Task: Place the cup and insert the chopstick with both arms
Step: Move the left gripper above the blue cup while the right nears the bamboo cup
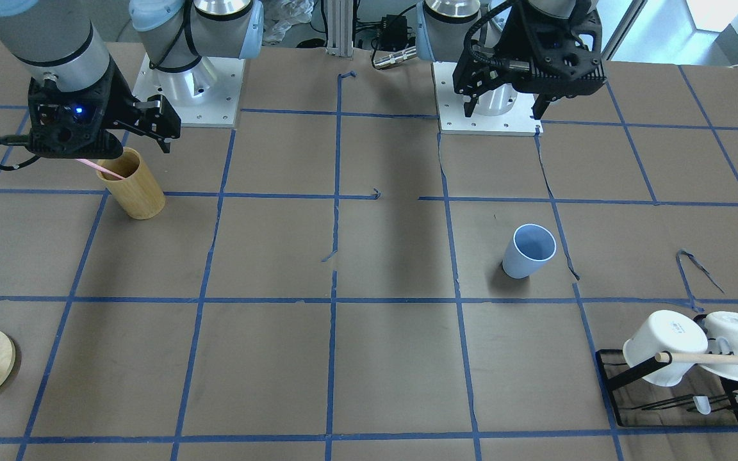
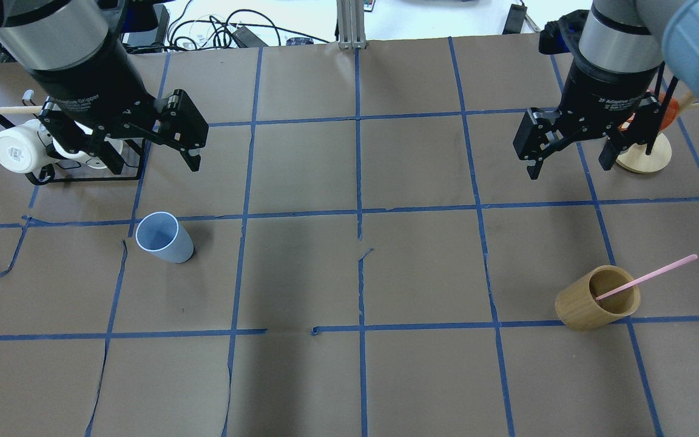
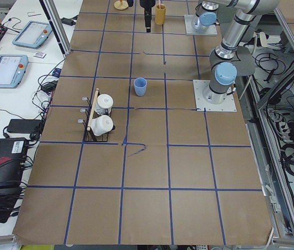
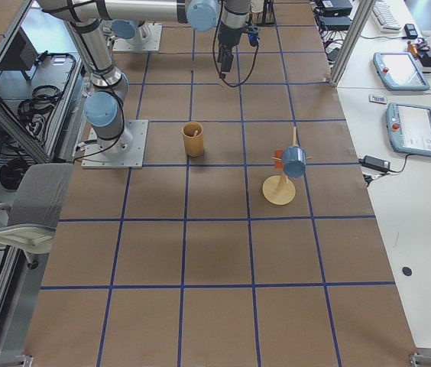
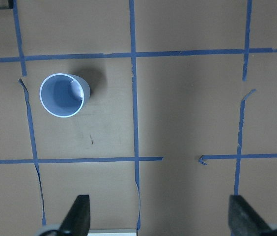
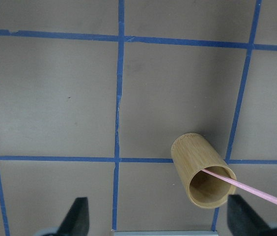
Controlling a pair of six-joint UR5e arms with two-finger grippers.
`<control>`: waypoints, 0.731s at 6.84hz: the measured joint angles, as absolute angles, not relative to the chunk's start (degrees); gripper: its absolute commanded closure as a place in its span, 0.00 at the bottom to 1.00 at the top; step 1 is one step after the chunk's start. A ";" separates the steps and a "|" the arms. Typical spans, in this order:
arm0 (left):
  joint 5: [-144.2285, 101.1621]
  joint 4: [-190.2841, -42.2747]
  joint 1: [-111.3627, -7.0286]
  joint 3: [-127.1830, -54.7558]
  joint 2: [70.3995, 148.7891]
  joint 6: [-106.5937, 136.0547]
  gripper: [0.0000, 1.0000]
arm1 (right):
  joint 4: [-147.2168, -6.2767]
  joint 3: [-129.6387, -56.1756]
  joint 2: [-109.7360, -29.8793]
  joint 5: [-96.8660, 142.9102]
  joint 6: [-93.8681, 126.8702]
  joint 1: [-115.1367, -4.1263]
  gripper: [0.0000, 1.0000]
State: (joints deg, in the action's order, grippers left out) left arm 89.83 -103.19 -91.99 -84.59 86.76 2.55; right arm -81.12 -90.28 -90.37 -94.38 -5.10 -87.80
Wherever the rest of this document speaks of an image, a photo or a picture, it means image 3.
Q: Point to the white mug far rack side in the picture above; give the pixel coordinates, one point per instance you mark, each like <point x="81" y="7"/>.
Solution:
<point x="104" y="104"/>

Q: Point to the black computer box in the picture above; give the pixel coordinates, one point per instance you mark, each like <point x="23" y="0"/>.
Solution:
<point x="13" y="153"/>

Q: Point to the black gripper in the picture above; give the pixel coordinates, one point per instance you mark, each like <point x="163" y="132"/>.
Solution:
<point x="146" y="4"/>

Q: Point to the black wire mug rack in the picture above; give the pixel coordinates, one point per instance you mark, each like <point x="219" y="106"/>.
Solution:
<point x="89" y="135"/>

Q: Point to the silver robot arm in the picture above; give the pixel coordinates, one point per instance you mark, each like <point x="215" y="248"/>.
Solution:
<point x="223" y="71"/>
<point x="205" y="14"/>

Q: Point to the aluminium frame post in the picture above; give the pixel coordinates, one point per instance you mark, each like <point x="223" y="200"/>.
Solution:
<point x="55" y="22"/>

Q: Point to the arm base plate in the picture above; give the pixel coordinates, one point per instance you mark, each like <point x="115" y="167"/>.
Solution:
<point x="192" y="26"/>
<point x="206" y="100"/>

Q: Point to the bamboo cylinder holder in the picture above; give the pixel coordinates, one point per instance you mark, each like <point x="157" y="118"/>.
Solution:
<point x="160" y="12"/>

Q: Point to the black power adapter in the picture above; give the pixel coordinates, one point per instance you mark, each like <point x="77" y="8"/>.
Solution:
<point x="23" y="126"/>

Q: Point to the light blue plastic cup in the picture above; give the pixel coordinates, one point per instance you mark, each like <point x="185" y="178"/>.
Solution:
<point x="140" y="85"/>

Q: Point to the blue teach pendant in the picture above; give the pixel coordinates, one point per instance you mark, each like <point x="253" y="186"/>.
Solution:
<point x="12" y="69"/>
<point x="33" y="35"/>

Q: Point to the upper blue teach pendant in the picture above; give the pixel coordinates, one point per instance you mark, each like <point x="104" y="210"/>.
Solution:
<point x="33" y="35"/>

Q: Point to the round wooden stand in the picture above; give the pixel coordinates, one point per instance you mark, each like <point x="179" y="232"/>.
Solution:
<point x="121" y="5"/>

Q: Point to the white mug near rack end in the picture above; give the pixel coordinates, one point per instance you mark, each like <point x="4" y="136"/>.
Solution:
<point x="102" y="124"/>

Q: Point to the lower blue teach pendant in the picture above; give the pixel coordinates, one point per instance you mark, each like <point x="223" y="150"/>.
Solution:
<point x="12" y="69"/>

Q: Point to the wooden rack dowel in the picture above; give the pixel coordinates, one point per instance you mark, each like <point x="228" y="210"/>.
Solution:
<point x="92" y="109"/>

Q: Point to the small black power brick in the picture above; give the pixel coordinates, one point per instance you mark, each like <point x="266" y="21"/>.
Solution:
<point x="68" y="21"/>

